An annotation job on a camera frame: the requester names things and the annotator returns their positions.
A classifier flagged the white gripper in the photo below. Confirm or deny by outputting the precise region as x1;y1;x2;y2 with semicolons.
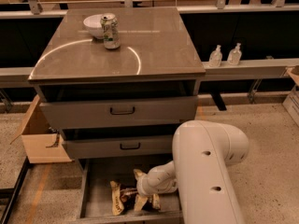
134;166;166;212

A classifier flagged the grey drawer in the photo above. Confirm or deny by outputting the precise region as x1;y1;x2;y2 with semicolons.
72;154;184;224
40;96;198;129
63;135;173;160

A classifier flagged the clear sanitizer bottle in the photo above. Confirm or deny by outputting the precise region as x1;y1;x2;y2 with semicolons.
208;45;222;67
227;43;242;65

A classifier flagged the open cardboard box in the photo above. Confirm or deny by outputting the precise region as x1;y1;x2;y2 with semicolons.
11;95;71;163

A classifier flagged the green soda can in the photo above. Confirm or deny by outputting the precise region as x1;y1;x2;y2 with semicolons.
100;13;121;49

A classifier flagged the right clear sanitizer bottle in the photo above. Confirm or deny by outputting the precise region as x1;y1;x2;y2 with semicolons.
227;43;242;65

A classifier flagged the grey drawer cabinet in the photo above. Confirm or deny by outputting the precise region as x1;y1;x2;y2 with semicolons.
28;7;206;161

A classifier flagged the grey middle drawer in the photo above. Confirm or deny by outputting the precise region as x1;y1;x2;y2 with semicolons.
63;135;173;160

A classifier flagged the grey top drawer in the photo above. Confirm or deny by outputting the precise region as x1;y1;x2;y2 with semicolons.
40;96;198;129

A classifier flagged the brown chip bag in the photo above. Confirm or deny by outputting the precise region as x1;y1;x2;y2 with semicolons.
110;181;161;216

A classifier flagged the grey bottom drawer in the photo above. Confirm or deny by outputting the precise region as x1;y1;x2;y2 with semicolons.
72;154;184;224

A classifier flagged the cardboard box at right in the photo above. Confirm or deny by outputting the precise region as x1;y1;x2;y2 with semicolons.
283;66;299;126

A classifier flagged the white bowl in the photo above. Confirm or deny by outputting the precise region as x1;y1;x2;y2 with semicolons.
83;14;103;39

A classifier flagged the left clear sanitizer bottle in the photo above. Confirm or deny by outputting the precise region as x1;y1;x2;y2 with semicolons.
208;45;222;67

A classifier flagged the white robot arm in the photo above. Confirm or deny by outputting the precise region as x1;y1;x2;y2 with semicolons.
136;120;249;224

